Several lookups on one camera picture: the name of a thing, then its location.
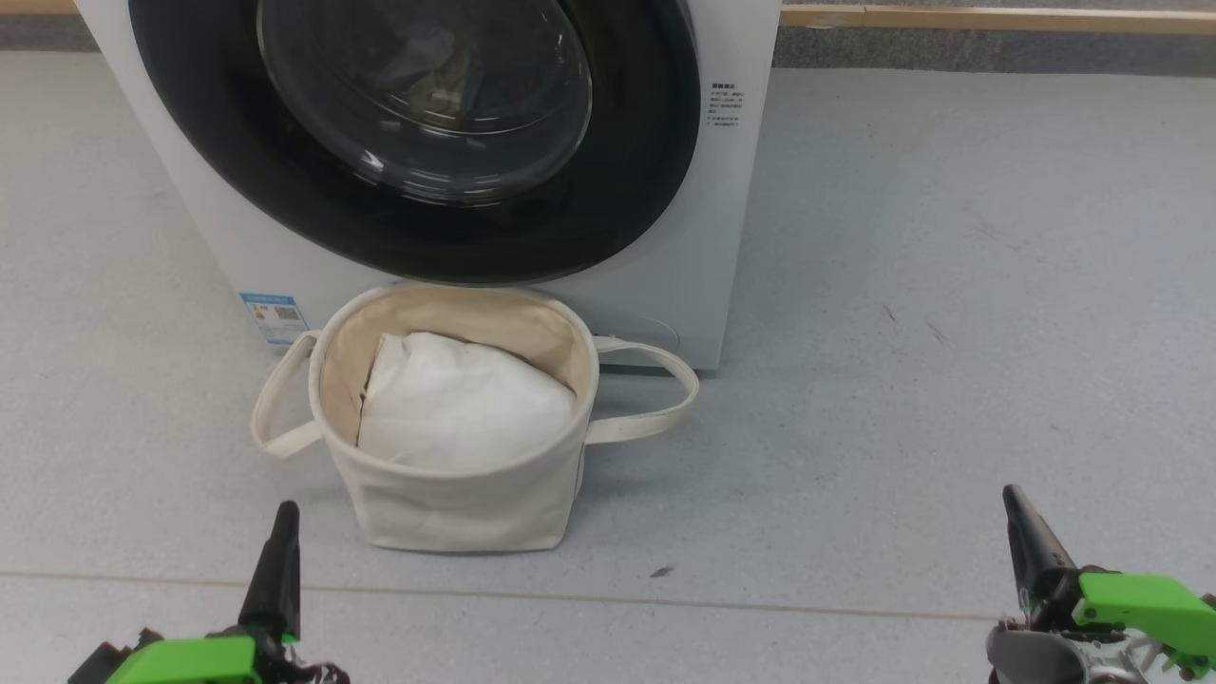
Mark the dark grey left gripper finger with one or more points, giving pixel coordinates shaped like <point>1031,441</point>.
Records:
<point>277,579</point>

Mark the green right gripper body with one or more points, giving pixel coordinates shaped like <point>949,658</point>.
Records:
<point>1149,608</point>

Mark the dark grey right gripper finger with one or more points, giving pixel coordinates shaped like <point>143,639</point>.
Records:
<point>1040,570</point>

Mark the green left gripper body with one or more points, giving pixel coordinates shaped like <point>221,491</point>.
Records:
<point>190,660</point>

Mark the black round glass washer door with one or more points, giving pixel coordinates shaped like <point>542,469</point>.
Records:
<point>190,95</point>

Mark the cream canvas laundry basket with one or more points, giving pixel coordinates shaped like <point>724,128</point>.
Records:
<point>456,508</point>

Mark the white cloth basket filler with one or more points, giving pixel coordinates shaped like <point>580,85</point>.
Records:
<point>465,408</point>

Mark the white front-load washing machine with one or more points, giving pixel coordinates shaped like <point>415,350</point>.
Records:
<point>190,218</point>

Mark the blue energy label sticker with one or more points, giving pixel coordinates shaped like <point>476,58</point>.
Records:
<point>274,318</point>

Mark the small printed text sticker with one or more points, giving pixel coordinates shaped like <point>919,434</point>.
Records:
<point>727,104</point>

